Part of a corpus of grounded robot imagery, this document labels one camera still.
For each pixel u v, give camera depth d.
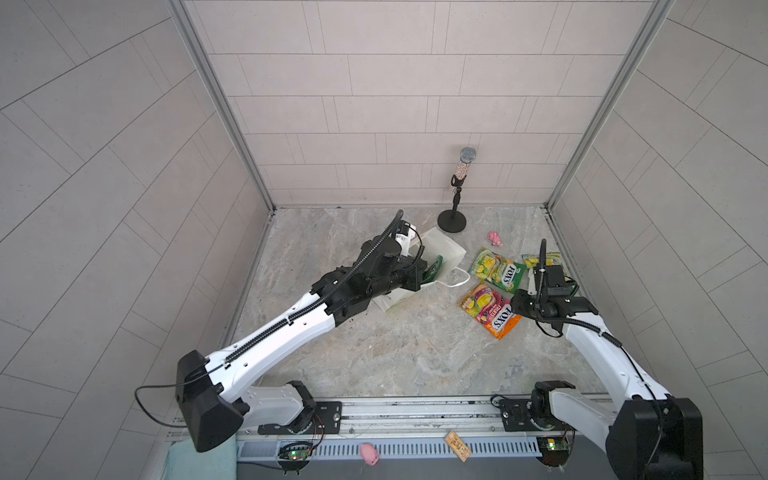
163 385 0.38
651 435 0.37
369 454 0.66
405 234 0.60
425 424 0.71
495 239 1.05
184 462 0.64
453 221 1.12
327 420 0.71
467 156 0.88
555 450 0.68
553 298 0.63
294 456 0.65
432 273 0.84
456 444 0.67
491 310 0.87
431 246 0.83
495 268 0.96
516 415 0.71
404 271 0.56
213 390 0.37
